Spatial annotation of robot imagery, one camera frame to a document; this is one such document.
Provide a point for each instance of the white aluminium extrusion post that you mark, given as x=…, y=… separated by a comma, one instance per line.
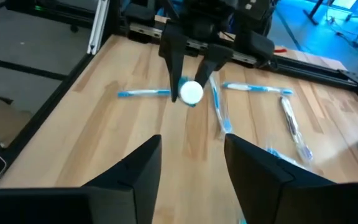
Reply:
x=99, y=25

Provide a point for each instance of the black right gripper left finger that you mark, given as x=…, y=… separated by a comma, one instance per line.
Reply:
x=104, y=205

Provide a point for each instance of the maroon toothbrush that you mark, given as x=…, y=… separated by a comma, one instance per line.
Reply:
x=292, y=124

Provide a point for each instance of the teal mouthwash bottle white cap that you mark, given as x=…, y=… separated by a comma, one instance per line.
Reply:
x=191, y=92

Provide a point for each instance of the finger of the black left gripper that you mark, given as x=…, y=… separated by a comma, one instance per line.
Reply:
x=213, y=60
x=174, y=62

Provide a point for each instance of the blue toothbrush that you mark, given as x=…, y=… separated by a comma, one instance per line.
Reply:
x=278, y=154
x=253, y=88
x=217, y=102
x=141, y=92

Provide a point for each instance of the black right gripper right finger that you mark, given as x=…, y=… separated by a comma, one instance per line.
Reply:
x=291, y=202

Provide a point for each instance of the red tool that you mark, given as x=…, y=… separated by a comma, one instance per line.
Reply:
x=281, y=50

